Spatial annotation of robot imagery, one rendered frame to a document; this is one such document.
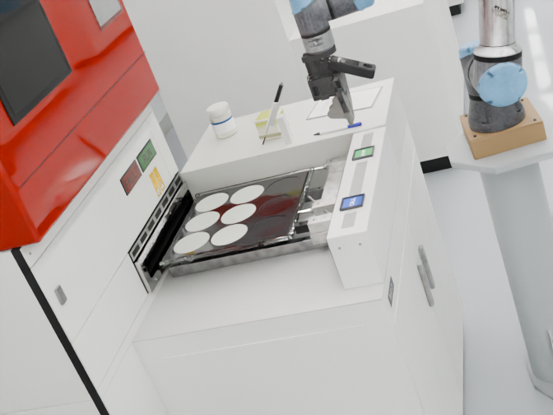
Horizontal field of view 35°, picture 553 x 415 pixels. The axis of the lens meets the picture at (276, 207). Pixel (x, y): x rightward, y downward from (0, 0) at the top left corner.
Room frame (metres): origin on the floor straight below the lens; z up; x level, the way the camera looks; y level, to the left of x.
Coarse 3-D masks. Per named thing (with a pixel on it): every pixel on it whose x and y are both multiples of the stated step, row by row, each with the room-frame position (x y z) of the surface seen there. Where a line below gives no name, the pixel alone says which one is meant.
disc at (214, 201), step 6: (204, 198) 2.31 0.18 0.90; (210, 198) 2.30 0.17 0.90; (216, 198) 2.28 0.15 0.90; (222, 198) 2.26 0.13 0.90; (198, 204) 2.29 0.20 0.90; (204, 204) 2.27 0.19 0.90; (210, 204) 2.26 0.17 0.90; (216, 204) 2.24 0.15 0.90; (198, 210) 2.25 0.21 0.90; (204, 210) 2.23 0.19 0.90
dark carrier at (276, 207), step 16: (288, 176) 2.24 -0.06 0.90; (304, 176) 2.20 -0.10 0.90; (224, 192) 2.30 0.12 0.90; (272, 192) 2.18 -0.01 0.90; (288, 192) 2.14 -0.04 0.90; (192, 208) 2.27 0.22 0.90; (224, 208) 2.19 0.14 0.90; (256, 208) 2.12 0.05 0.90; (272, 208) 2.08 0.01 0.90; (288, 208) 2.04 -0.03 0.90; (224, 224) 2.10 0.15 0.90; (256, 224) 2.03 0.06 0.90; (272, 224) 1.99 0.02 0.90; (288, 224) 1.96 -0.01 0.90; (176, 240) 2.11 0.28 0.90; (208, 240) 2.04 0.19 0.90; (240, 240) 1.97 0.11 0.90; (256, 240) 1.94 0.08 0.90; (176, 256) 2.02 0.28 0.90
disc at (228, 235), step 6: (228, 228) 2.06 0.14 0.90; (234, 228) 2.05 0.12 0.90; (240, 228) 2.04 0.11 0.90; (246, 228) 2.02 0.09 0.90; (216, 234) 2.06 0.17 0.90; (222, 234) 2.04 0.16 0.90; (228, 234) 2.03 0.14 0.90; (234, 234) 2.02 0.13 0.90; (240, 234) 2.00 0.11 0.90; (216, 240) 2.02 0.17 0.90; (222, 240) 2.01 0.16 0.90; (228, 240) 1.99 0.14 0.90; (234, 240) 1.98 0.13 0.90
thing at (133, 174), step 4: (136, 164) 2.19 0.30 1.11; (132, 168) 2.17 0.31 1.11; (136, 168) 2.18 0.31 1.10; (128, 172) 2.14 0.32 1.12; (132, 172) 2.16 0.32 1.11; (136, 172) 2.17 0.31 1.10; (140, 172) 2.19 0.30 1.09; (124, 176) 2.11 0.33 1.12; (128, 176) 2.13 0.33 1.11; (132, 176) 2.15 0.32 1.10; (136, 176) 2.16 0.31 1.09; (124, 180) 2.10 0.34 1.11; (128, 180) 2.12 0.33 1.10; (132, 180) 2.14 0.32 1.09; (136, 180) 2.16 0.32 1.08; (124, 184) 2.10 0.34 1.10; (128, 184) 2.11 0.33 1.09; (132, 184) 2.13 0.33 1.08; (128, 188) 2.11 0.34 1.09; (128, 192) 2.10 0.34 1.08
